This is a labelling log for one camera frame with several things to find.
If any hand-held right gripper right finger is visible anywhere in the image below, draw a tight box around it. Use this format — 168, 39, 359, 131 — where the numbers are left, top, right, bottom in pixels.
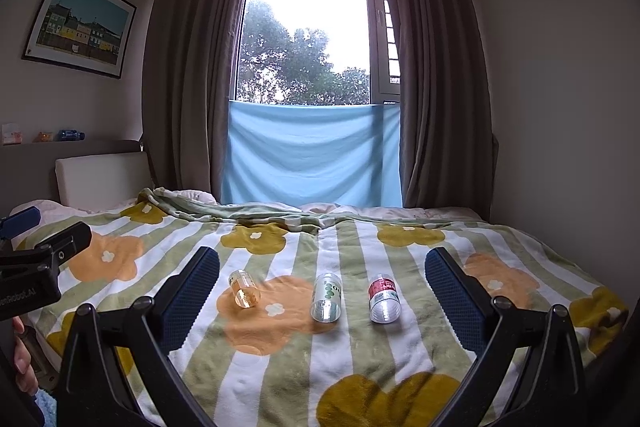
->
424, 247, 586, 427

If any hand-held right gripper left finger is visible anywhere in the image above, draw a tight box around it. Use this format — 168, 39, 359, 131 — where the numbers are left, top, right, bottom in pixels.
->
56, 246, 221, 427

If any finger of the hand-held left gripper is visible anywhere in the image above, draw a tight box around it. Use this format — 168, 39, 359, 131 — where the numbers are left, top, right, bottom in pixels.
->
0, 206, 42, 244
34, 221, 93, 269

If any small orange-label bottle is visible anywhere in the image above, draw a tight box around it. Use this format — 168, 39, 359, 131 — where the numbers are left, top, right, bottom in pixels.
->
228, 269, 263, 310

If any red-label bottle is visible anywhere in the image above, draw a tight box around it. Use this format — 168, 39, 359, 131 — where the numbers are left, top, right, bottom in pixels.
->
368, 273, 403, 324

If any green-label bottle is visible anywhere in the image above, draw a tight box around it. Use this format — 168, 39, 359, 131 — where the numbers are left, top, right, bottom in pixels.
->
310, 273, 343, 323

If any person's left hand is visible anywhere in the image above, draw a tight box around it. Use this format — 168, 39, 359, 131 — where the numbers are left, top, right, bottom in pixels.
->
12, 316, 40, 397

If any white padded headboard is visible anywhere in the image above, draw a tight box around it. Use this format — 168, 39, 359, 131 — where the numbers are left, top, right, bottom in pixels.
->
55, 152, 157, 212

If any grey headboard shelf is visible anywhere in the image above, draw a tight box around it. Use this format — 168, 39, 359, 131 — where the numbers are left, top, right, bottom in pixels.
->
0, 139, 145, 202

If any pink pillow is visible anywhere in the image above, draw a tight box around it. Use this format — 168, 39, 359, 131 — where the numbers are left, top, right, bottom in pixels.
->
172, 189, 219, 204

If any flower striped blanket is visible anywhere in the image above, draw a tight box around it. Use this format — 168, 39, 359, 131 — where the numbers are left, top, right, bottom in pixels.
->
10, 188, 630, 427

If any light blue hanging cloth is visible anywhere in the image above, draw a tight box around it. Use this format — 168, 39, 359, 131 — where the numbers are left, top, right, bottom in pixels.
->
221, 100, 404, 208

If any framed houses picture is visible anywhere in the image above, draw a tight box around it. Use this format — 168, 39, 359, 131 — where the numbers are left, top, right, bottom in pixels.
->
21, 0, 138, 80

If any brown curtain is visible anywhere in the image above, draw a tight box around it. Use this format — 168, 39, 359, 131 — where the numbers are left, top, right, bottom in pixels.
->
387, 0, 500, 220
142, 0, 257, 204

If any window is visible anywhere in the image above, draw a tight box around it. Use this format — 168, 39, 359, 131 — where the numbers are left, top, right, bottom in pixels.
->
233, 0, 404, 108

